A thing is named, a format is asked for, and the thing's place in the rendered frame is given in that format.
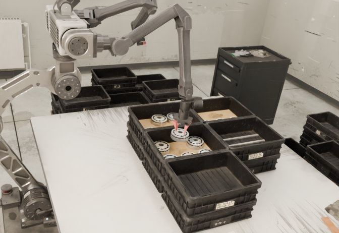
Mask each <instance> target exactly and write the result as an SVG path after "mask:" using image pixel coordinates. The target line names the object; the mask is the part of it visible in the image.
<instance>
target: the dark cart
mask: <svg viewBox="0 0 339 233"><path fill-rule="evenodd" d="M242 49H243V51H245V50H246V51H247V52H249V51H251V50H255V49H257V50H262V51H267V52H268V53H269V54H270V55H271V56H268V57H264V58H262V57H257V56H251V55H250V56H248V57H245V56H236V57H235V56H233V55H231V53H235V51H236V50H238V51H241V50H242ZM290 61H291V59H289V58H287V57H285V56H283V55H282V54H280V53H278V52H276V51H274V50H272V49H270V48H268V47H266V46H264V45H258V46H235V47H219V48H218V53H217V58H216V64H215V69H214V75H213V80H212V86H211V92H210V97H211V96H220V95H223V96H224V97H228V96H232V97H234V98H235V99H236V100H237V101H239V102H240V103H241V104H242V105H244V106H245V107H246V108H247V109H249V110H250V111H251V112H253V113H254V114H255V116H256V117H259V118H260V119H261V120H263V121H264V122H265V123H266V124H268V125H272V124H273V121H274V118H275V114H276V110H277V107H278V103H279V100H280V96H281V93H282V90H283V86H284V83H285V79H286V75H287V72H288V68H289V65H290Z"/></svg>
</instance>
